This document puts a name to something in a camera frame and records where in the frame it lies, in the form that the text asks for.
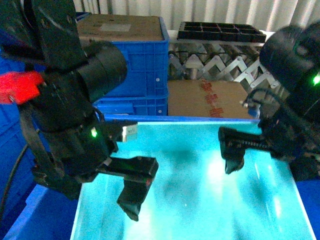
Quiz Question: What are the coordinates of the cardboard sheet on crate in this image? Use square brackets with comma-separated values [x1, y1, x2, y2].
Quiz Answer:
[77, 14, 168, 42]

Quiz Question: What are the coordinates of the large blue crate front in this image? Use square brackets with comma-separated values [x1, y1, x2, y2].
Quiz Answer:
[3, 113, 320, 240]

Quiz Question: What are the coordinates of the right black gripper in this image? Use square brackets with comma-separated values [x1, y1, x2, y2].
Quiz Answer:
[218, 97, 320, 182]

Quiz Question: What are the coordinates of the brown cardboard box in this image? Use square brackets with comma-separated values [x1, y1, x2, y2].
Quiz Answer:
[168, 79, 255, 119]

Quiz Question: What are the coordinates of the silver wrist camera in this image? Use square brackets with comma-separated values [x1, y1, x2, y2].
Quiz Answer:
[122, 124, 138, 142]
[239, 87, 280, 112]

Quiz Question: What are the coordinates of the lower blue stacked crate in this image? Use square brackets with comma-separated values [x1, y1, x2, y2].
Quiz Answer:
[93, 94, 168, 116]

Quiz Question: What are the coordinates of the expandable roller conveyor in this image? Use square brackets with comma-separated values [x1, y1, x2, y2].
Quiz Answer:
[168, 41, 289, 99]

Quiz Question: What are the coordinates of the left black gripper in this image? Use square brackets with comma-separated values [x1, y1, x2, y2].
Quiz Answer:
[31, 118, 159, 222]

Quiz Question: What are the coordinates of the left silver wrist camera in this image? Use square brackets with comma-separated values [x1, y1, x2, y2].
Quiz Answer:
[122, 124, 138, 142]

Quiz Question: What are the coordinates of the teal plastic bin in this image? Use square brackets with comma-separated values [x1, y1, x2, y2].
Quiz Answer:
[69, 121, 317, 240]

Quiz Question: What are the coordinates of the left blue crate stack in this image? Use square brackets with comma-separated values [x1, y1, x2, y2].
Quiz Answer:
[0, 49, 51, 226]

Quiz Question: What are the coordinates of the blue crate with cardboard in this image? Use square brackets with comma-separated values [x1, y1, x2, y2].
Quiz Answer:
[74, 12, 171, 100]

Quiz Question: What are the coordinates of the black compartment tray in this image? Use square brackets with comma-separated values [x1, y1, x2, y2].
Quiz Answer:
[177, 21, 267, 43]

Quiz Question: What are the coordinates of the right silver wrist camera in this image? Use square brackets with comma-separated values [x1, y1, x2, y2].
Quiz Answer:
[239, 87, 280, 112]

